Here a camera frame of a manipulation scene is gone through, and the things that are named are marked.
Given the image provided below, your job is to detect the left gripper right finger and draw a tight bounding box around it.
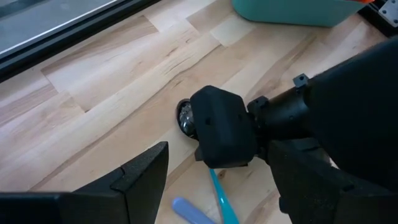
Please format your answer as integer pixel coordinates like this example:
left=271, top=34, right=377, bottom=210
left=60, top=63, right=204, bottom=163
left=267, top=139, right=374, bottom=224

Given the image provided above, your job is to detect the green plastic bin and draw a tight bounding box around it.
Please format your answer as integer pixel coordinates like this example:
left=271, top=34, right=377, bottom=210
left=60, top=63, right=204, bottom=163
left=231, top=0, right=368, bottom=27

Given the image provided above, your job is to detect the spoon with purple handle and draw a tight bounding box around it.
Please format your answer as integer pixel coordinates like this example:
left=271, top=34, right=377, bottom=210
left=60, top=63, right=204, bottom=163
left=172, top=196, right=216, bottom=224

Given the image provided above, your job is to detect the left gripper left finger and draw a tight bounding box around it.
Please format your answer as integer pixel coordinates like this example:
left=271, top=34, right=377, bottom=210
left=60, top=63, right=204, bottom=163
left=74, top=141, right=169, bottom=224

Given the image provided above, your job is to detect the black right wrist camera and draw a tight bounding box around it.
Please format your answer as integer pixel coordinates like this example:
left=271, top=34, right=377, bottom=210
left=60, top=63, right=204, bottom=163
left=190, top=85, right=257, bottom=169

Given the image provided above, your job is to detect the black aluminium table frame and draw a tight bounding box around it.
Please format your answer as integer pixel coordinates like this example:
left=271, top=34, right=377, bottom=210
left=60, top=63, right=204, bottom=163
left=0, top=0, right=398, bottom=83

